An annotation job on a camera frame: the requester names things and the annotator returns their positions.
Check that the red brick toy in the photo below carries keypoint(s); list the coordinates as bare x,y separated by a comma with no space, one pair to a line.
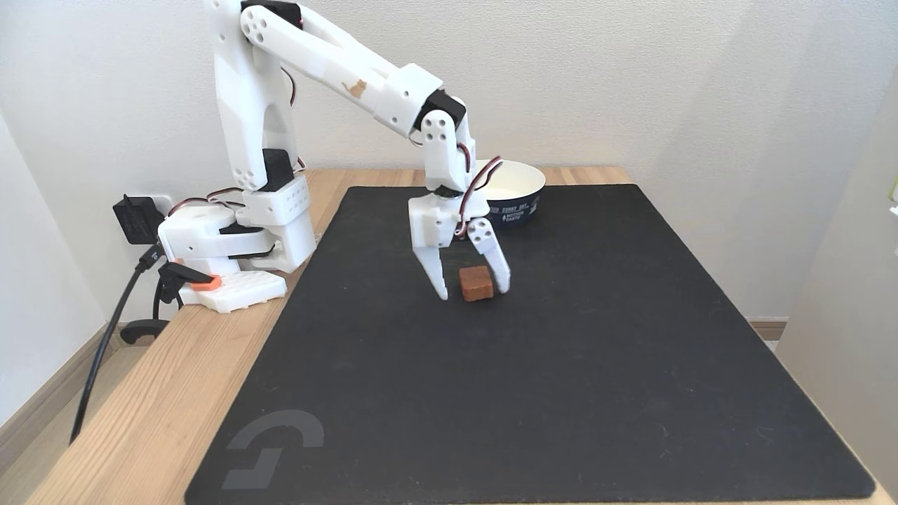
477,284

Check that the black printed bowl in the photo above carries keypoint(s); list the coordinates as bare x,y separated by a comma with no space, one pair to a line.
519,186

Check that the black desk mat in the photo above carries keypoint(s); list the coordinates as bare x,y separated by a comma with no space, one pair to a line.
561,386

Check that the black orange clamp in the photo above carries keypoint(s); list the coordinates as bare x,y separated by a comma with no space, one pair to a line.
203,283

